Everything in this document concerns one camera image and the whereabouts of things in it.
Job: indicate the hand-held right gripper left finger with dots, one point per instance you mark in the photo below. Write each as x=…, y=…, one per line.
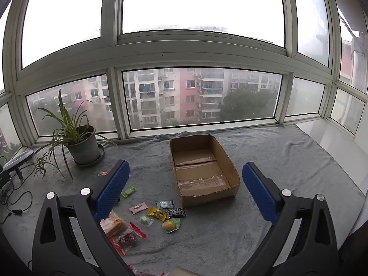
x=113, y=184

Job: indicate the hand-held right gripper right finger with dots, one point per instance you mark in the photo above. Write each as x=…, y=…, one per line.
x=258, y=189

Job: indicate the orange cracker packet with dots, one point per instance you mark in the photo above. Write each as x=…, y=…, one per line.
x=113, y=226

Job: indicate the green candy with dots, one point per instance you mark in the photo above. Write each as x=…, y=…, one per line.
x=146, y=220

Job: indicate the yellow snack packet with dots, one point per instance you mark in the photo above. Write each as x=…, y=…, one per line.
x=156, y=214

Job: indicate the red clear dried-fruit packet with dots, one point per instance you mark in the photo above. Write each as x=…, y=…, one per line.
x=128, y=240

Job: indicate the cardboard box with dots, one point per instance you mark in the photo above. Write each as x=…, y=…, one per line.
x=198, y=175

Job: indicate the small red candy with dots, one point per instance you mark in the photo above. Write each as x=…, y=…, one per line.
x=103, y=174

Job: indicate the bright green candy packet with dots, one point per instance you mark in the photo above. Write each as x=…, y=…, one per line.
x=128, y=192

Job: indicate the grey-green pot saucer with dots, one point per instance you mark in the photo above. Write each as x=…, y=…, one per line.
x=100, y=155

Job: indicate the pink snack packet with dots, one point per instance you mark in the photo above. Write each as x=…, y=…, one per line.
x=138, y=208

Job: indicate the grey-green plant pot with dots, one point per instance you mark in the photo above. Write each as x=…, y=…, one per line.
x=84, y=149

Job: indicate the grey blanket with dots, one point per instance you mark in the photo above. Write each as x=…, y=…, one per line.
x=287, y=155

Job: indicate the green white mint packet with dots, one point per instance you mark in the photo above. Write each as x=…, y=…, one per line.
x=165, y=204

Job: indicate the black patterned snack packet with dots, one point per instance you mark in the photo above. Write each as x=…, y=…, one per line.
x=175, y=212

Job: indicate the green plant leaf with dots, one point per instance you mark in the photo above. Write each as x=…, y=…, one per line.
x=67, y=129

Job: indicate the red white snack packet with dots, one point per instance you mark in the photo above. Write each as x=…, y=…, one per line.
x=143, y=271

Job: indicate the pink white apartment building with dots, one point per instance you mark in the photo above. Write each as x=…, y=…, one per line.
x=172, y=97

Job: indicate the beige snack packet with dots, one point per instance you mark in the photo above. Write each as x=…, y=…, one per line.
x=182, y=272

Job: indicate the white window frame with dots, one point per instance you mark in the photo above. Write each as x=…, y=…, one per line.
x=115, y=49

